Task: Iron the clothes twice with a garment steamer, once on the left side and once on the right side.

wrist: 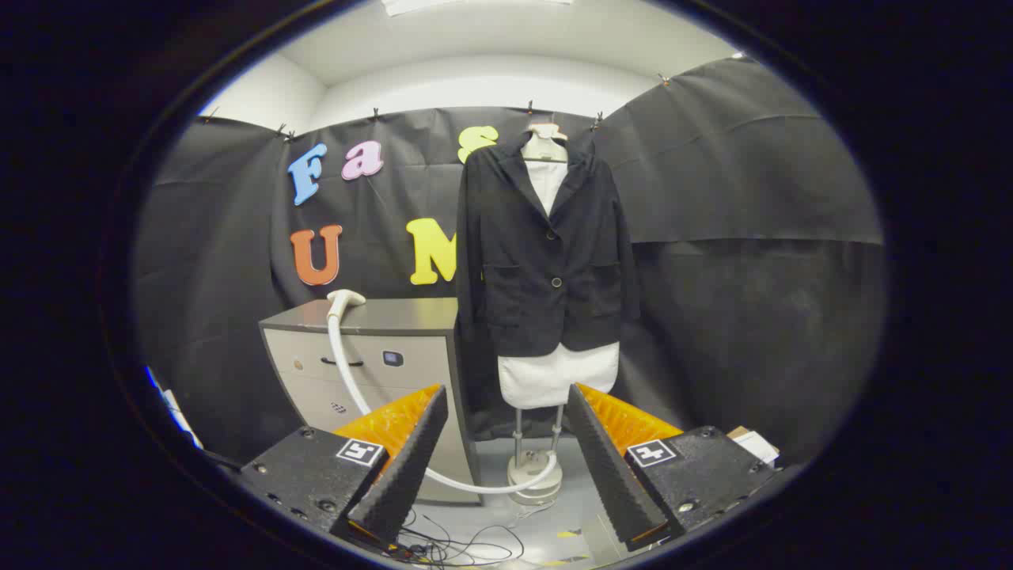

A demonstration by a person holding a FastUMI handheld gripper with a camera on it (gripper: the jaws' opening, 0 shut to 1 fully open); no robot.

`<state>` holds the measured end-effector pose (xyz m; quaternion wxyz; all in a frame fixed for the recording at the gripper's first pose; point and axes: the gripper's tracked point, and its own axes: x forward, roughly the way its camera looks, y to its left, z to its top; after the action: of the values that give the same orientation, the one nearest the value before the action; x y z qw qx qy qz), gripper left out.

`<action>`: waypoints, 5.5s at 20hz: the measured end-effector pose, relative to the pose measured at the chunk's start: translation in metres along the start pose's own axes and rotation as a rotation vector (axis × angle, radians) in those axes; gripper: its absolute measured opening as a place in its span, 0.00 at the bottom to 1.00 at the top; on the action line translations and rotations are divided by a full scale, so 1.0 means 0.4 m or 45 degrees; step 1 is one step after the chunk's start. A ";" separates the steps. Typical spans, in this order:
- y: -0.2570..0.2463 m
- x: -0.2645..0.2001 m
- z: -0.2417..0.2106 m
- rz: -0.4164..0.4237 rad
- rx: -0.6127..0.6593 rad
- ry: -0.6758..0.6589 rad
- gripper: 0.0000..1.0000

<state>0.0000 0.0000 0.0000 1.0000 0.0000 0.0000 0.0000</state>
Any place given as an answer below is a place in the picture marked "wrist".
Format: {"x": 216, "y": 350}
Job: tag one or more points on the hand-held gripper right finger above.
{"x": 605, "y": 467}

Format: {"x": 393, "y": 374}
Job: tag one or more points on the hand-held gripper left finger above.
{"x": 404, "y": 467}

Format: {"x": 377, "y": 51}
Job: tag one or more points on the white garment steamer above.
{"x": 346, "y": 299}

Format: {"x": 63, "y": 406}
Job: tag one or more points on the black jacket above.
{"x": 514, "y": 261}

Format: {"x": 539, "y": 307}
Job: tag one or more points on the white stand base with poles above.
{"x": 532, "y": 469}

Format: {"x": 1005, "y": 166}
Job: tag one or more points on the grey drawer cabinet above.
{"x": 411, "y": 372}

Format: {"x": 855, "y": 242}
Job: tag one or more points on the white mannequin torso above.
{"x": 554, "y": 376}

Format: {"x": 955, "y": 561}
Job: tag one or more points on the cardboard box with papers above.
{"x": 756, "y": 445}

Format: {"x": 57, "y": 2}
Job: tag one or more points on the row of black cloth clips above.
{"x": 597, "y": 120}

